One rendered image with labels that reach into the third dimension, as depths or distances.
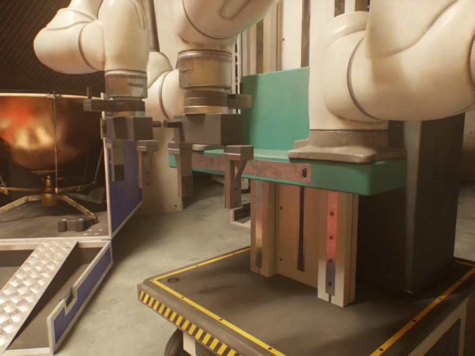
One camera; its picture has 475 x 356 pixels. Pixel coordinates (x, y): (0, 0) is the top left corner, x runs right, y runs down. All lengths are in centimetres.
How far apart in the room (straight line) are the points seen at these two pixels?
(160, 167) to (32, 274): 169
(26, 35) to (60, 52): 202
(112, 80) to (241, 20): 43
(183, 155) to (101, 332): 107
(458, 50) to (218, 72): 32
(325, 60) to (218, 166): 39
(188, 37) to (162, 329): 122
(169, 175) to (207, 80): 283
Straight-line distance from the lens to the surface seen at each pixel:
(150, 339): 154
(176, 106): 108
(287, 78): 101
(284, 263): 119
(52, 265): 203
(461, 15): 56
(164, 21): 348
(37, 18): 284
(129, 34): 85
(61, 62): 96
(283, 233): 116
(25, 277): 199
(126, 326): 164
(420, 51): 56
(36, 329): 172
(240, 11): 47
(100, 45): 87
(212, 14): 49
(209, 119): 59
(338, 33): 75
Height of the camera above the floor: 79
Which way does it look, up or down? 8 degrees down
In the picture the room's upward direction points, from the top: straight up
